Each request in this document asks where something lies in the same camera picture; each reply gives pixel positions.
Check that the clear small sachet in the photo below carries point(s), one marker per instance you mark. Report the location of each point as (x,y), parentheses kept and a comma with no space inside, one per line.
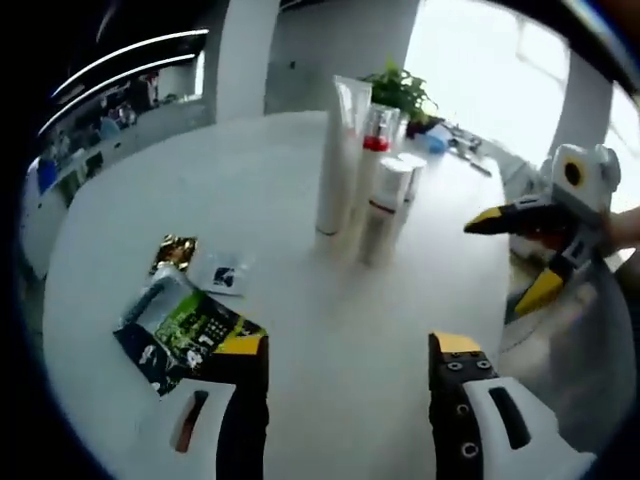
(222,275)

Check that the long ceiling light strip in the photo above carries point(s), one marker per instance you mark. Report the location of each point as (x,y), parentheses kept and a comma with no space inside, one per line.
(130,75)
(130,52)

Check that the dark blue silver sachet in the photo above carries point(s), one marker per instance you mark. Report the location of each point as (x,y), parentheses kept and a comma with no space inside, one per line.
(145,360)

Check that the white pump bottle red collar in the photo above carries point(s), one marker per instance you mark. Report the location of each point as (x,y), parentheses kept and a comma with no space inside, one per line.
(367,175)

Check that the white skincare tube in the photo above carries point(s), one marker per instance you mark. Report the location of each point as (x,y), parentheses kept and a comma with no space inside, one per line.
(340,165)

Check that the white bottle red square label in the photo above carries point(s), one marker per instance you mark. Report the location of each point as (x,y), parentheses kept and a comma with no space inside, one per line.
(382,235)
(417,175)

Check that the white office counter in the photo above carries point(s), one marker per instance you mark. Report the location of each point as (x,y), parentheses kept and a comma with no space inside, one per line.
(50,215)

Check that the person's right hand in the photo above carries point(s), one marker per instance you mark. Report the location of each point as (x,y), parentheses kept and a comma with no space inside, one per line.
(625,230)

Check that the blue packet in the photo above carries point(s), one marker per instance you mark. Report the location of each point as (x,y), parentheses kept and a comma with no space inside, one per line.
(435,141)

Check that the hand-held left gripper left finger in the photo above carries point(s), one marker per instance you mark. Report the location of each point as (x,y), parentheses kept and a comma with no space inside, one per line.
(245,415)

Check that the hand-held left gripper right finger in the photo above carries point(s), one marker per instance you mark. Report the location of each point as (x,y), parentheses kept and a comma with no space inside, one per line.
(450,405)

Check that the green black sachet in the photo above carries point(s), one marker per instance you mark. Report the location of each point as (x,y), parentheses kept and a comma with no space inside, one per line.
(200,320)

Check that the potted green plant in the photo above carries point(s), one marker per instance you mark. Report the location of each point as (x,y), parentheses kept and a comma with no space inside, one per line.
(400,92)

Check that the small dark plant pot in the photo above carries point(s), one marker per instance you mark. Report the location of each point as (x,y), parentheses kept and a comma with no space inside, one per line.
(424,126)

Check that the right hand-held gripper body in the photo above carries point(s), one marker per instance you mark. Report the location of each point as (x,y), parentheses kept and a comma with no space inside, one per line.
(585,200)

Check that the gold foil sachet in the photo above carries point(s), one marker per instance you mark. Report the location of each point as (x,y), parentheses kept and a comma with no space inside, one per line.
(174,252)

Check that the grey mesh office chair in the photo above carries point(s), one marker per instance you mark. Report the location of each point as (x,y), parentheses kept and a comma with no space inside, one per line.
(560,360)

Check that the blue storage box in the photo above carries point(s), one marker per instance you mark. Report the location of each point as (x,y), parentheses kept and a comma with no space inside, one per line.
(46,176)

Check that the dark desk clutter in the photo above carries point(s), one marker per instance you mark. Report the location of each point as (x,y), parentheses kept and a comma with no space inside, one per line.
(470,152)

